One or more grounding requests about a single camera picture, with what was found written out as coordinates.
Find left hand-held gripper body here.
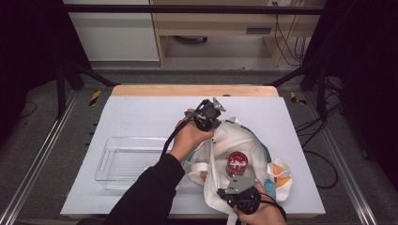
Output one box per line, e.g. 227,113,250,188
184,97,227,132

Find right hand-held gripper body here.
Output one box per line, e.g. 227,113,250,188
216,174,262,216

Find red lidded can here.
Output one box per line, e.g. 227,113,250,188
225,151,249,178

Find white tote bag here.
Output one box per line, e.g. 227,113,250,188
182,116,294,225

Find clear plastic container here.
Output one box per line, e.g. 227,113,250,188
94,136,176,191

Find person's left hand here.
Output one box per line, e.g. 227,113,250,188
169,108,216,163

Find person's right hand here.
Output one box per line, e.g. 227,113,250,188
233,183,287,225

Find white table mat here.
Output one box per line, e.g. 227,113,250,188
60,95,327,218

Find wooden desk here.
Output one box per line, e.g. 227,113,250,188
149,0,327,68

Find yellow clamp right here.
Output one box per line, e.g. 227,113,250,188
289,91,308,106

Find yellow clamp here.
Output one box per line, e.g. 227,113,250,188
289,91,308,106
89,89,102,107

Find yellow clamp left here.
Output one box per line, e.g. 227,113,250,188
89,89,102,107

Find black metal stand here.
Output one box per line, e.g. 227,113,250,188
268,59,330,120
55,59,120,120

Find white cabinet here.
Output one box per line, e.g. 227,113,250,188
62,0,161,62

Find right hand-held gripper cable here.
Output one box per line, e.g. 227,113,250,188
258,191,287,221

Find hand-held gripper cable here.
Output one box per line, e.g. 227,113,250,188
258,191,287,221
160,116,192,159

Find left hand-held gripper cable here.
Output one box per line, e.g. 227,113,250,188
160,116,192,159

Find black looped floor cable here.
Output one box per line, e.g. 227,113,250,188
302,149,340,190

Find black floor cable bundle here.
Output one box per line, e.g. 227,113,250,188
295,102,344,148

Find black frame crossbar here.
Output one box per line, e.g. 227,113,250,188
62,4,327,15

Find aluminium floor rail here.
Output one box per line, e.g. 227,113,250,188
0,89,80,225
308,90,380,225

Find hanging black desk cables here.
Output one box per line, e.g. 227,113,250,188
273,0,310,68

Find thin black floor cable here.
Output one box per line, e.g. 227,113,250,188
18,100,38,120

